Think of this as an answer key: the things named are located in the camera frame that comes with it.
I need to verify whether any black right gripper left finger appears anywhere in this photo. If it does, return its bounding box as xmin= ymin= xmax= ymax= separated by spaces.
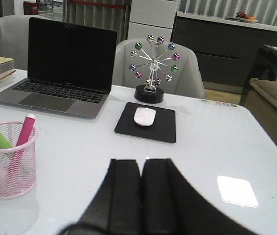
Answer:
xmin=60 ymin=159 xmax=141 ymax=235

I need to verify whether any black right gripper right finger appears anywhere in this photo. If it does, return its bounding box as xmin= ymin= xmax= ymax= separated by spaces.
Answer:
xmin=142 ymin=159 xmax=253 ymax=235

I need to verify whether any pink marker pen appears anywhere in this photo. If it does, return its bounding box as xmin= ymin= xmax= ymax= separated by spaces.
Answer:
xmin=6 ymin=114 xmax=36 ymax=183

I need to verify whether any pink mesh pen holder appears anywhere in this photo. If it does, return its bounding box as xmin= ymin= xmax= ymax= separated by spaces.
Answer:
xmin=0 ymin=121 xmax=38 ymax=200

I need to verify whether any black mouse pad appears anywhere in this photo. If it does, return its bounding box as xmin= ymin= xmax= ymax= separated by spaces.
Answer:
xmin=115 ymin=102 xmax=176 ymax=143

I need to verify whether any white computer mouse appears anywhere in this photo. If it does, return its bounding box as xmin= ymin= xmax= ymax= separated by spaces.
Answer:
xmin=134 ymin=107 xmax=156 ymax=127

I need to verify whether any ferris wheel desk ornament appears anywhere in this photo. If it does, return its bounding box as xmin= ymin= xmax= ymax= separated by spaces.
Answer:
xmin=130 ymin=35 xmax=180 ymax=104

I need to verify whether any right grey chair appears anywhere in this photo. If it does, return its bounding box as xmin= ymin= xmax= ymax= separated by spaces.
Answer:
xmin=112 ymin=37 xmax=205 ymax=98

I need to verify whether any grey chair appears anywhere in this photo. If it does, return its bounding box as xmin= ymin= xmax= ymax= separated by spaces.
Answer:
xmin=112 ymin=37 xmax=205 ymax=98
xmin=0 ymin=14 xmax=56 ymax=71

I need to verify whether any grey laptop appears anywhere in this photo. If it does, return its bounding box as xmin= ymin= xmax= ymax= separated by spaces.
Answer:
xmin=0 ymin=17 xmax=117 ymax=118

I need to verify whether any white cabinet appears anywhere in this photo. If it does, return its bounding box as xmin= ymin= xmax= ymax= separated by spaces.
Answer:
xmin=127 ymin=0 xmax=178 ymax=41

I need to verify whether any fruit bowl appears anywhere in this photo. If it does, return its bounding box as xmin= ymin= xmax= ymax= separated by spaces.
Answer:
xmin=235 ymin=11 xmax=258 ymax=23

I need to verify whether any left grey chair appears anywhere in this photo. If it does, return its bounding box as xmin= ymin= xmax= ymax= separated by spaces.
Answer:
xmin=0 ymin=14 xmax=56 ymax=71

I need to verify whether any red barrel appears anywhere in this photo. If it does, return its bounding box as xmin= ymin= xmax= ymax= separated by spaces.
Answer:
xmin=23 ymin=0 xmax=39 ymax=15

